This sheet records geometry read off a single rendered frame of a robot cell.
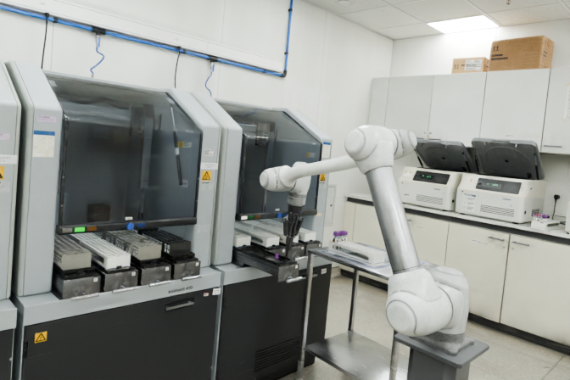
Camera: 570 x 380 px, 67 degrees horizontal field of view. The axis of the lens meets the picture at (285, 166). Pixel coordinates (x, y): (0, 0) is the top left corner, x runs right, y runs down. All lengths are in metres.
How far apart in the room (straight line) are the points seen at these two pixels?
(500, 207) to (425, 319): 2.56
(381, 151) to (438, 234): 2.67
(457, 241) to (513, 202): 0.58
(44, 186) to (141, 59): 1.58
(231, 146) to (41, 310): 1.06
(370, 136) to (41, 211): 1.23
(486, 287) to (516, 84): 1.76
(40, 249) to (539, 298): 3.42
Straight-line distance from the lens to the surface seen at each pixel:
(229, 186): 2.20
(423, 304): 1.52
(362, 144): 1.57
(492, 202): 4.01
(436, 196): 4.19
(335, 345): 2.64
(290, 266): 2.12
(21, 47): 2.95
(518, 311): 4.07
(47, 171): 1.82
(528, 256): 3.96
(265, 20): 3.88
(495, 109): 4.34
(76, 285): 1.85
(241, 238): 2.33
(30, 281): 1.89
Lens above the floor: 1.38
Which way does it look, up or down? 3 degrees down
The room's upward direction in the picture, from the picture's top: 5 degrees clockwise
